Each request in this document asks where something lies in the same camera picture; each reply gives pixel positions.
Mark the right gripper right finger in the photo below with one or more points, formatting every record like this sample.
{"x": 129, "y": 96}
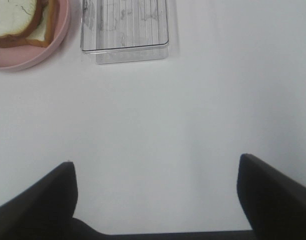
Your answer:
{"x": 274, "y": 204}

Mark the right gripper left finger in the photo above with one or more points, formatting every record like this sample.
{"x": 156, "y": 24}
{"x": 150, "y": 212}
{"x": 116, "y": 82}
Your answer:
{"x": 44, "y": 210}

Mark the bread slice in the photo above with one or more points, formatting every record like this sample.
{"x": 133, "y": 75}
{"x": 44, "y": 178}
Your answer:
{"x": 18, "y": 18}
{"x": 42, "y": 36}

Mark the pink round plate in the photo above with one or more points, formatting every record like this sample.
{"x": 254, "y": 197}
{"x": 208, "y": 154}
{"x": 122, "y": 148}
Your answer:
{"x": 22, "y": 57}

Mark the right clear plastic tray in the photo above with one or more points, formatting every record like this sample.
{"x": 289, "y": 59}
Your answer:
{"x": 117, "y": 31}

